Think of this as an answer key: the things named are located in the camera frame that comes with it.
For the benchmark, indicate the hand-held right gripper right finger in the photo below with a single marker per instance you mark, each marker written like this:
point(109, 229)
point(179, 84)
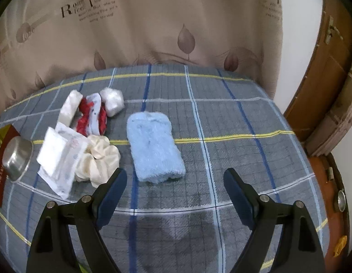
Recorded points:
point(238, 196)

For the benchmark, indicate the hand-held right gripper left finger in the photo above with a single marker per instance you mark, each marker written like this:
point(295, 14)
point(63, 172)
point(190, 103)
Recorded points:
point(113, 196)

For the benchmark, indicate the cream satin scrunchie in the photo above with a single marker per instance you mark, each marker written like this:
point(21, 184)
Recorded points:
point(103, 156)

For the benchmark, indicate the white printed plastic packet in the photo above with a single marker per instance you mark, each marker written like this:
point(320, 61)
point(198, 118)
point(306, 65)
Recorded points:
point(74, 150)

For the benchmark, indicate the light blue fluffy towel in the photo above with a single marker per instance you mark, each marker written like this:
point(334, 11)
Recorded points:
point(153, 145)

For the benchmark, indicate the white towel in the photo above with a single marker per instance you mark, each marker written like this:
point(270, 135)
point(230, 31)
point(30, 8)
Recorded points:
point(52, 150)

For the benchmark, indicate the red cloth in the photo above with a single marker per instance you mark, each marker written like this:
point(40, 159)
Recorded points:
point(83, 122)

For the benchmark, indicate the white star print cloth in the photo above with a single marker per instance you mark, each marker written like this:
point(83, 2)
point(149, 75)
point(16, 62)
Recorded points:
point(94, 105)

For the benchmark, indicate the white bundle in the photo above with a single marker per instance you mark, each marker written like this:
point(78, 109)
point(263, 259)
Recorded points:
point(112, 101)

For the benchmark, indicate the thick white pad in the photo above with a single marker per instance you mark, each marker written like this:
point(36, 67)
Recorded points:
point(69, 106)

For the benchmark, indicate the grey plaid bed sheet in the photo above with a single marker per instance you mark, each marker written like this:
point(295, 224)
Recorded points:
point(221, 136)

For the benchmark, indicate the orange round stool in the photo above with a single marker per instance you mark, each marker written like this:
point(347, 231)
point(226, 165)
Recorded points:
point(321, 190)

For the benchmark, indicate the small grey object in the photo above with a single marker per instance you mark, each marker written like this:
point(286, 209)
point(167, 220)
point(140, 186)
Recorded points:
point(330, 173)

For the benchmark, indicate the round metal cap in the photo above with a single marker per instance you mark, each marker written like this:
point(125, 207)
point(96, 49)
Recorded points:
point(341, 200)

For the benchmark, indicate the stainless steel bowl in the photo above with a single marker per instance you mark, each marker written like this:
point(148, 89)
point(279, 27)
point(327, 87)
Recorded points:
point(15, 159)

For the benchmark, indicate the small yellow plastic object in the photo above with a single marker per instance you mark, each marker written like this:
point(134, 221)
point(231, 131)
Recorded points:
point(340, 244)

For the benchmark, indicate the brown wooden door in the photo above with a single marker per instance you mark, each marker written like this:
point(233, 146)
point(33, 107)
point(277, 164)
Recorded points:
point(321, 76)

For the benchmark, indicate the beige leaf print curtain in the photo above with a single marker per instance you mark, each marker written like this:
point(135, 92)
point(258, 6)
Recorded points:
point(150, 20)

